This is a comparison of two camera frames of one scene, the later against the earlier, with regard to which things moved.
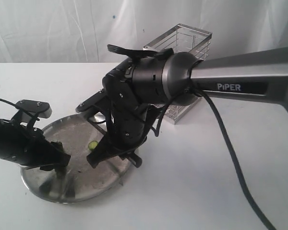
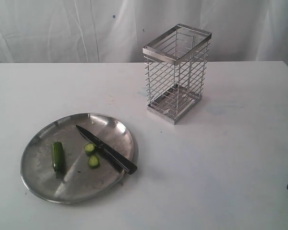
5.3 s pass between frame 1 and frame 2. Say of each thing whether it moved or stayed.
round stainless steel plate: stayed
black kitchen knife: moved
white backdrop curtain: stayed
